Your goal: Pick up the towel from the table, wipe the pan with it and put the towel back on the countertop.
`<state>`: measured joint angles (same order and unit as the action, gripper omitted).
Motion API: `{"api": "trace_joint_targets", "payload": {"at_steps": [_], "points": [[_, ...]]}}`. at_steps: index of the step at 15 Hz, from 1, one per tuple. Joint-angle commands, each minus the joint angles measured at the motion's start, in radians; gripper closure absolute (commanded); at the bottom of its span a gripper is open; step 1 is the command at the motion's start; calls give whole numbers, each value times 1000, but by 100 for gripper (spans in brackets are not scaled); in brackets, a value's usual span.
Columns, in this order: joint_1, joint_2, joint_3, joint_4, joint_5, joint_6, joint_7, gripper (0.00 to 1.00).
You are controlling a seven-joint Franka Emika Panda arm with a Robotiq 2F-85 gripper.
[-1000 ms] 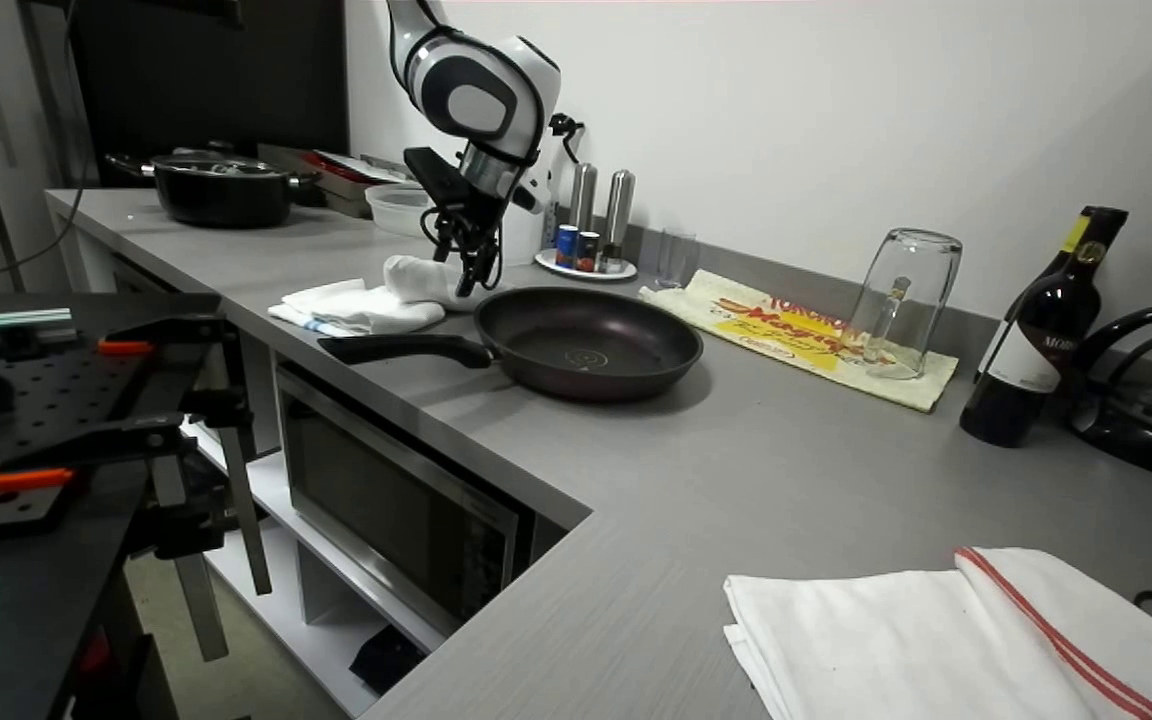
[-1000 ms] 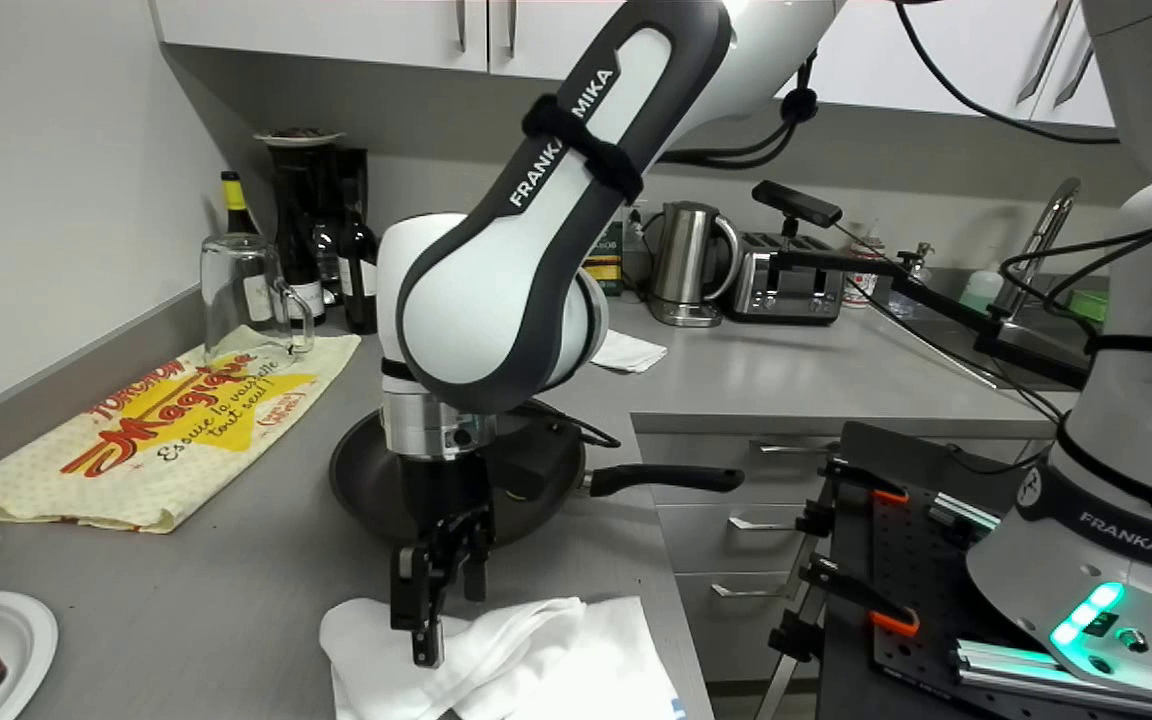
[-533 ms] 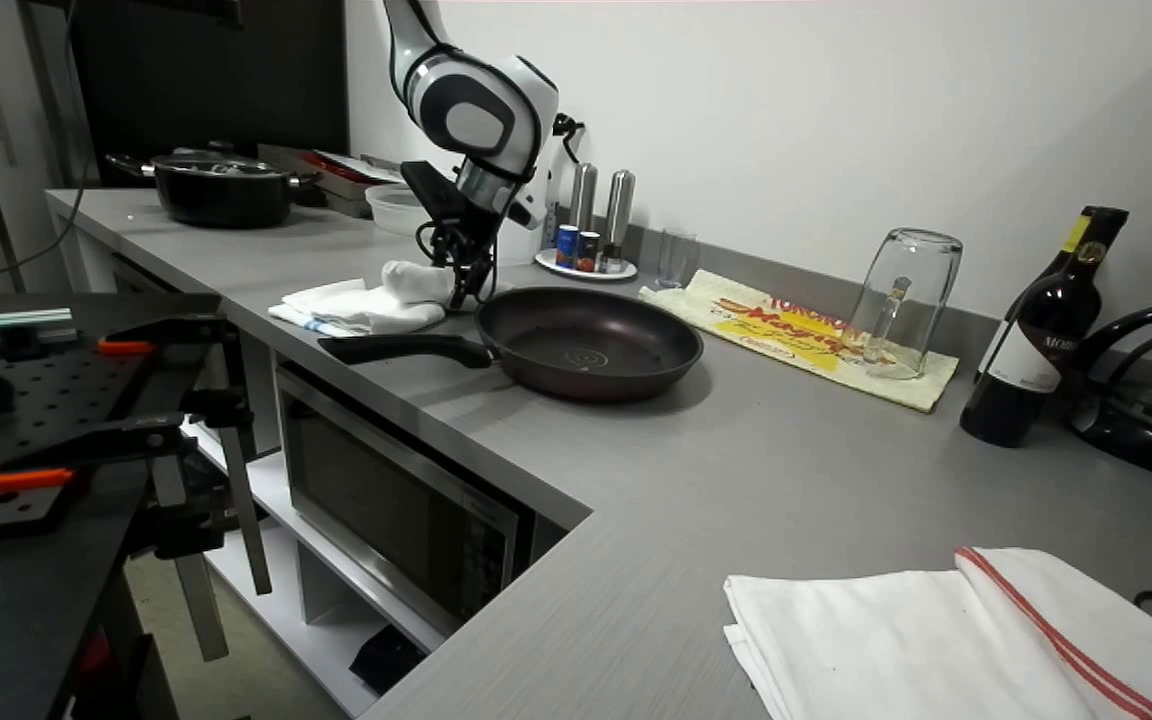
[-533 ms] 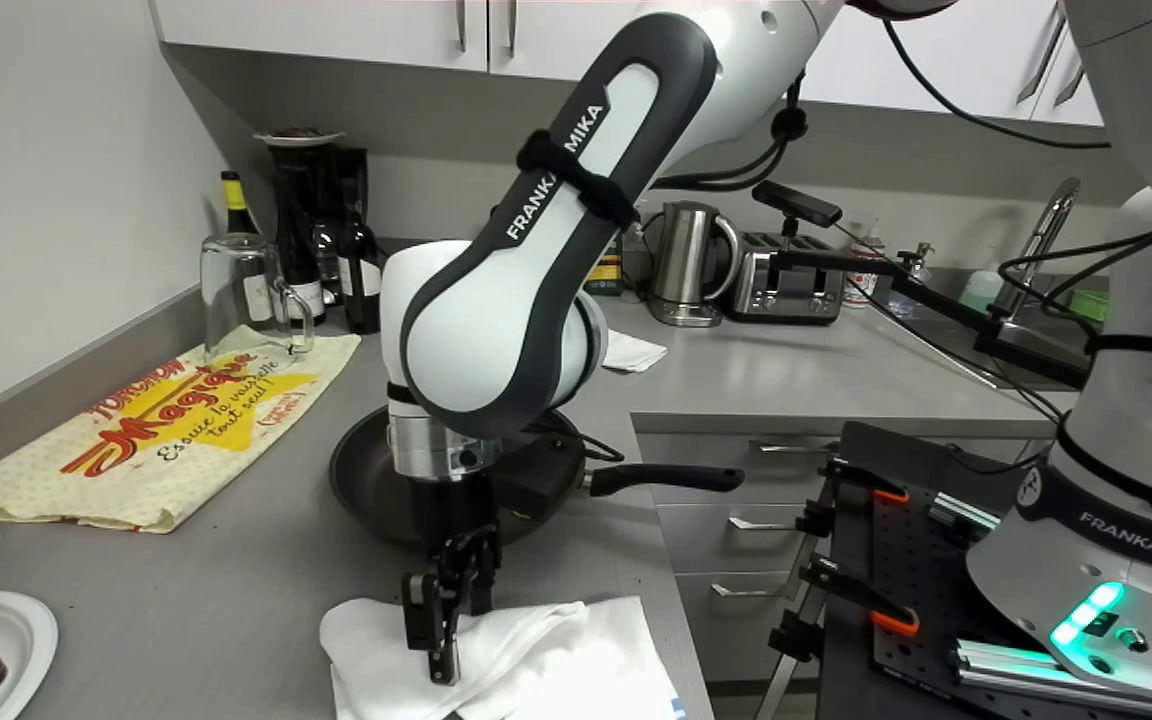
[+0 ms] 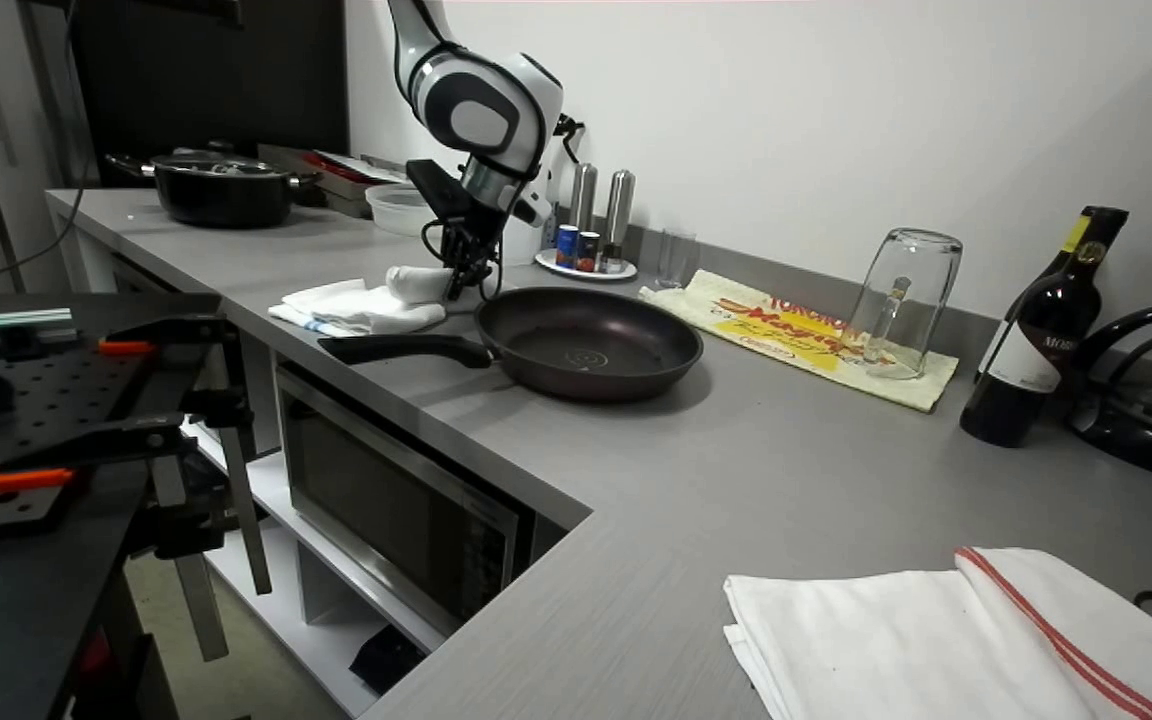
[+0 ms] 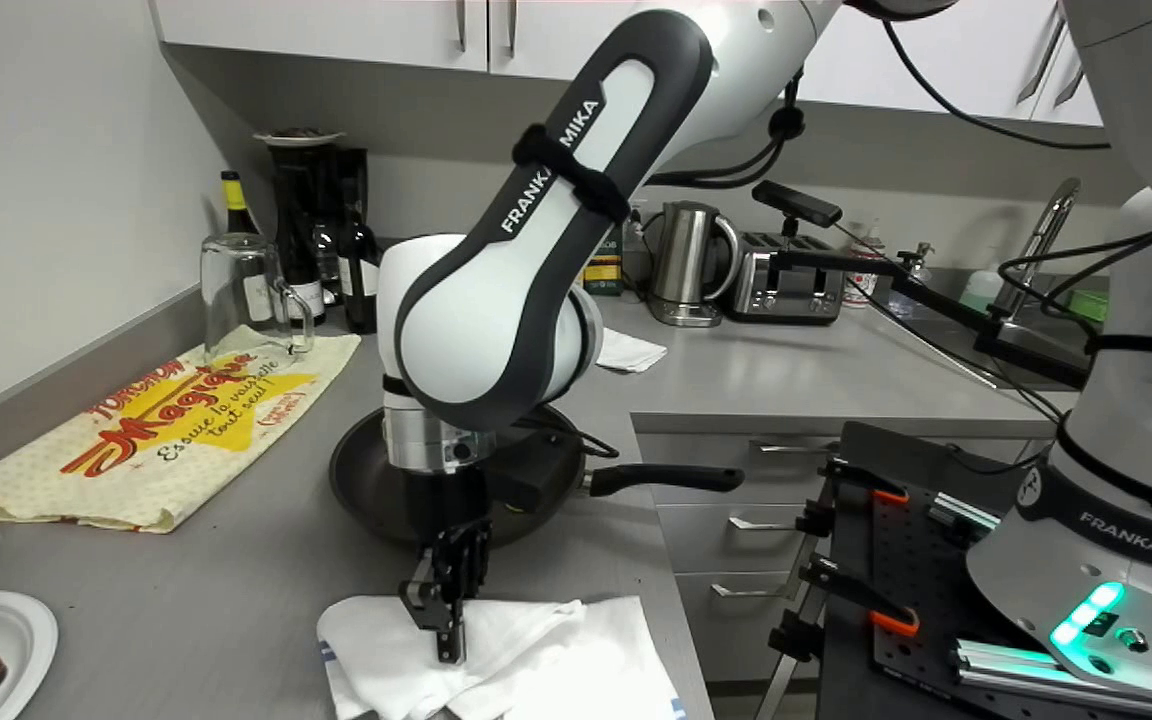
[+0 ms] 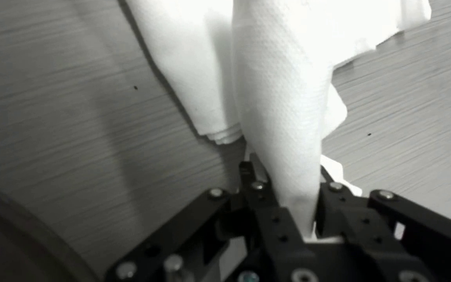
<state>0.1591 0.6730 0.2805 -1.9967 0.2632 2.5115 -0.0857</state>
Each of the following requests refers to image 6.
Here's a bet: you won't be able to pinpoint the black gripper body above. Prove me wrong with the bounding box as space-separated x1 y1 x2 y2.
395 522 494 624

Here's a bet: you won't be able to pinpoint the plain white cloth towel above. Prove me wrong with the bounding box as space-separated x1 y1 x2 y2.
469 593 684 720
310 593 593 720

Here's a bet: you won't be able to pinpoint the black frying pan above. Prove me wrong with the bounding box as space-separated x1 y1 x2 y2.
328 400 749 551

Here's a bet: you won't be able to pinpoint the dark glass bottle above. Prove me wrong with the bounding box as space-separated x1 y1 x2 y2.
330 139 384 336

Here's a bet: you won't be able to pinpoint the tripod leg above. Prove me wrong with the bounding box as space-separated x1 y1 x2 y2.
749 504 834 720

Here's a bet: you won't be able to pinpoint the upturned clear drinking glass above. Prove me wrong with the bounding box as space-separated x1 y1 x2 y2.
196 227 319 359

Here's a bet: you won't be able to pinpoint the dark wine bottle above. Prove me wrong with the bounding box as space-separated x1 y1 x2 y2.
217 167 274 333

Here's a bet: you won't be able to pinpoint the stainless steel kettle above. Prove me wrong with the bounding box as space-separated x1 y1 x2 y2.
637 202 749 333

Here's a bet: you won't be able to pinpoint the black coffee machine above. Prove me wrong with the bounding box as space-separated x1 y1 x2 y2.
251 124 346 330

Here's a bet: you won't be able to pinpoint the white plate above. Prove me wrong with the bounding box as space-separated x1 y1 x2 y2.
0 590 65 720

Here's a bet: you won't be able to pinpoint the orange and black clamp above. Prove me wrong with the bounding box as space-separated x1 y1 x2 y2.
794 555 929 647
810 456 924 522

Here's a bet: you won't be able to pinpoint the silver toaster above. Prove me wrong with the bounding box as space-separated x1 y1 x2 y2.
729 227 855 330

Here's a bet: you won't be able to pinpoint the black perforated mounting board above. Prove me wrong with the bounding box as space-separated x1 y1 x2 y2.
810 420 1057 720

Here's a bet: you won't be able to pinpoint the silver sink faucet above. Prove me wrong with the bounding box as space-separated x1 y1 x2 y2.
1001 174 1087 321

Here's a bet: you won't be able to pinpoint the white wall cabinets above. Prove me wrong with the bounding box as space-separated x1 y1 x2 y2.
146 0 1116 132

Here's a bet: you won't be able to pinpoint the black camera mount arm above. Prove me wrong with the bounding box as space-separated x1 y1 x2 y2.
749 175 1105 393

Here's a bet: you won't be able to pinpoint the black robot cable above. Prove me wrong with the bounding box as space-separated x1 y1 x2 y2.
877 14 1116 153

